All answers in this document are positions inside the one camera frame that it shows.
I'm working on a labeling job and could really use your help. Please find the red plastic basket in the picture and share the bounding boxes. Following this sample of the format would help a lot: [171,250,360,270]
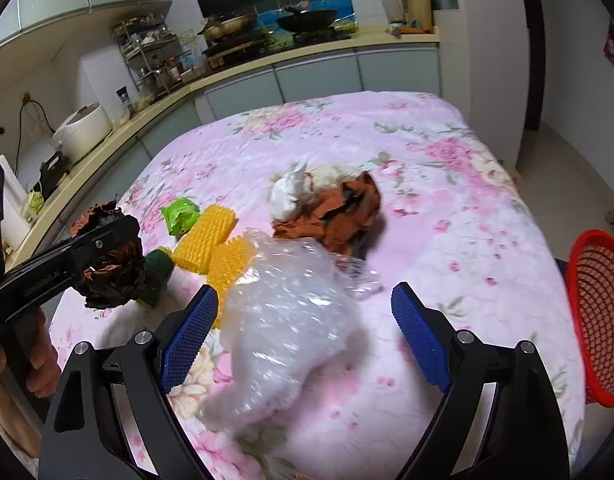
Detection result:
[567,230,614,408]

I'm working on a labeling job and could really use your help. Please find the beige crumpled paper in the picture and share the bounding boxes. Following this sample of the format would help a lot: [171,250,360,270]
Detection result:
[307,164,360,201]

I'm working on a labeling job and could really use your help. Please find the black gas stove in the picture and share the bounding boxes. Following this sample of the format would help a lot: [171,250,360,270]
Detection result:
[202,30,352,67]

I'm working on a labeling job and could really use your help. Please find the person's left hand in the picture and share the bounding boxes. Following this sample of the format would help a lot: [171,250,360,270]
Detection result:
[0,309,62,403]

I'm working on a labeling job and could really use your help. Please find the green scouring sponge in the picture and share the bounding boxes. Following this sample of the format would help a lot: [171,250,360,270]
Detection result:
[138,247,176,308]

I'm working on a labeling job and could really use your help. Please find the black kitchen appliance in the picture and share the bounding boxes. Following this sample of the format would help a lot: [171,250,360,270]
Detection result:
[39,151,71,197]

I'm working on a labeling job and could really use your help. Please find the pink floral blanket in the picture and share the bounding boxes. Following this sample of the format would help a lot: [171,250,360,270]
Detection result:
[39,91,588,480]

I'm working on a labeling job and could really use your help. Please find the orange crumpled paper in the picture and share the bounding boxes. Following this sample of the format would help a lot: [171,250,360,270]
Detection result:
[272,171,382,257]

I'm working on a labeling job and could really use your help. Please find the yellow foam fruit net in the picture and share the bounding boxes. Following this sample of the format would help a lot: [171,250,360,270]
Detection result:
[207,236,258,328]
[173,204,238,275]

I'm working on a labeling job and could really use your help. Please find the white rice cooker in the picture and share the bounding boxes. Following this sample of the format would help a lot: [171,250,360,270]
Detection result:
[51,102,114,166]

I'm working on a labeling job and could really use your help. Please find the clear bubble wrap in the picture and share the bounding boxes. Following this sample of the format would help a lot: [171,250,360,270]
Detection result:
[199,227,385,433]

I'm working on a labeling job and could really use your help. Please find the kitchen counter with cabinets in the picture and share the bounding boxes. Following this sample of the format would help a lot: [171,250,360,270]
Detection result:
[2,25,442,271]

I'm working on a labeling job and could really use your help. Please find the dark brown paper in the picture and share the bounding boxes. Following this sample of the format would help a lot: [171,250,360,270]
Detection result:
[69,199,148,311]

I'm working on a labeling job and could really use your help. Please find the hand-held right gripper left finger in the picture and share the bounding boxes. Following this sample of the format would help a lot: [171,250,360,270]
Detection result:
[37,284,220,480]

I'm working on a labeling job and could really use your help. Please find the person's left forearm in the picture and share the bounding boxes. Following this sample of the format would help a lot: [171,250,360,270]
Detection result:
[0,395,40,468]

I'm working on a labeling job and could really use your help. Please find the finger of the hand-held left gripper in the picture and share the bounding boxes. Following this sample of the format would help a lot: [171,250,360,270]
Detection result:
[69,216,140,282]

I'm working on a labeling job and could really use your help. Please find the golden frying pan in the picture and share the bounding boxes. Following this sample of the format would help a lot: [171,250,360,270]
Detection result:
[197,14,258,41]

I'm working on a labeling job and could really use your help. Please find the white tissue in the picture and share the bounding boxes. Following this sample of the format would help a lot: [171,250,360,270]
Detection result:
[269,157,315,222]

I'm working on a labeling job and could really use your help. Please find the white plastic bottle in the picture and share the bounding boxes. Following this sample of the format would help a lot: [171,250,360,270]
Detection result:
[382,0,406,26]

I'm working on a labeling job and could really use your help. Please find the metal spice rack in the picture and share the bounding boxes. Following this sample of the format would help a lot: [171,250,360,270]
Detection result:
[112,17,184,98]

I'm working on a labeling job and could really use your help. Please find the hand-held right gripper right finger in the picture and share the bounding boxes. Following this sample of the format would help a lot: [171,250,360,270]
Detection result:
[391,282,572,480]

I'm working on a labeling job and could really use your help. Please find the white paper roll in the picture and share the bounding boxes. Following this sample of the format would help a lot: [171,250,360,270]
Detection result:
[0,154,34,247]

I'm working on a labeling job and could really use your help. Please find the black wok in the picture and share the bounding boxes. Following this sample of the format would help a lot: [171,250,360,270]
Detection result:
[276,7,340,33]

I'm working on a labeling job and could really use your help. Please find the green snack packet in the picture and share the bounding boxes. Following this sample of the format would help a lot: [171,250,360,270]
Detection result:
[160,196,202,237]

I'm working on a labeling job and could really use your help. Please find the black power cord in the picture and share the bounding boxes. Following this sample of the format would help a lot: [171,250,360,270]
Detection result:
[14,92,52,171]

